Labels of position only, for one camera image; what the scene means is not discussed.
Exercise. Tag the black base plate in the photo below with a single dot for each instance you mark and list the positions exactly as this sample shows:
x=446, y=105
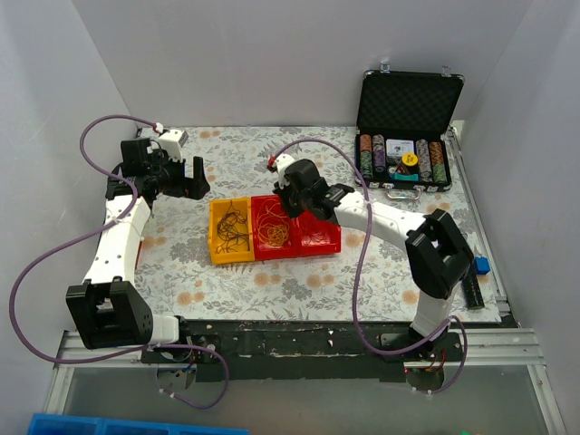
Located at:
x=279, y=350

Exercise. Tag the blue plastic tray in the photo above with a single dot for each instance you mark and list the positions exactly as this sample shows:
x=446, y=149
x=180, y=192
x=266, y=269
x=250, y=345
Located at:
x=42, y=423

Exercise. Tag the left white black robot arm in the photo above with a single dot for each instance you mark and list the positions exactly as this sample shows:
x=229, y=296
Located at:
x=106, y=307

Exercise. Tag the white card deck box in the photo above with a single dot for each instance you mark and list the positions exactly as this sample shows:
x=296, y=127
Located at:
x=397, y=148

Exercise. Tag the small blue toy block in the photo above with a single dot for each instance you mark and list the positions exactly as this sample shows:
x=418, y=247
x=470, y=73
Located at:
x=481, y=265

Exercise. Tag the black microphone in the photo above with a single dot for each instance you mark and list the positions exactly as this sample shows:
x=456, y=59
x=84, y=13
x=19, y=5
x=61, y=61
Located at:
x=471, y=291

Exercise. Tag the yellow round dealer button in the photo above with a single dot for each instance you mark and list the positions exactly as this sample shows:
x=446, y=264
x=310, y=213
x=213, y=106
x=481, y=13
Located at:
x=409, y=159

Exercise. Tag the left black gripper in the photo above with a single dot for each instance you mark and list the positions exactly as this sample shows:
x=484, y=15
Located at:
x=186, y=179

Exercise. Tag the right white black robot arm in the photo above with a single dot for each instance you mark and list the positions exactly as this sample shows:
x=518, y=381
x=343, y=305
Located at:
x=439, y=255

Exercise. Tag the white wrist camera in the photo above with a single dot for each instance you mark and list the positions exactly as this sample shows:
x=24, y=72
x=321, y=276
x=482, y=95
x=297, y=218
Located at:
x=172, y=141
x=282, y=164

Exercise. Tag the red double plastic bin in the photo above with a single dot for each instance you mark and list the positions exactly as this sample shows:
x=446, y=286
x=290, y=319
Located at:
x=277, y=236

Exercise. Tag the red white toy block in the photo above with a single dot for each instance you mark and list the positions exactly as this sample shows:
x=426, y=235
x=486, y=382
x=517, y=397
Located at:
x=137, y=260

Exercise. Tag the aluminium frame rail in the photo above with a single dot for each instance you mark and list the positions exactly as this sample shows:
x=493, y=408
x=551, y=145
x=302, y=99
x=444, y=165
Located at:
x=500, y=371

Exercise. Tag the yellow plastic bin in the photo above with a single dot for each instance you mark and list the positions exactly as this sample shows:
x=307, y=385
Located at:
x=230, y=235

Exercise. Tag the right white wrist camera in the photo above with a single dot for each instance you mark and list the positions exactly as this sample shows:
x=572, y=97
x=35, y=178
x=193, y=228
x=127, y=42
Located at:
x=282, y=164

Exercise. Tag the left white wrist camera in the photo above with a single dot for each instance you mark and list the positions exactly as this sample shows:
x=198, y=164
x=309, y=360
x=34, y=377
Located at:
x=172, y=141

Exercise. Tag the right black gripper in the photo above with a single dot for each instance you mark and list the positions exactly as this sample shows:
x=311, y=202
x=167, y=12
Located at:
x=290, y=205

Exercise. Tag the black poker chip case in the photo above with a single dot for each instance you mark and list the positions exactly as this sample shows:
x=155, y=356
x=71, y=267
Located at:
x=413, y=106

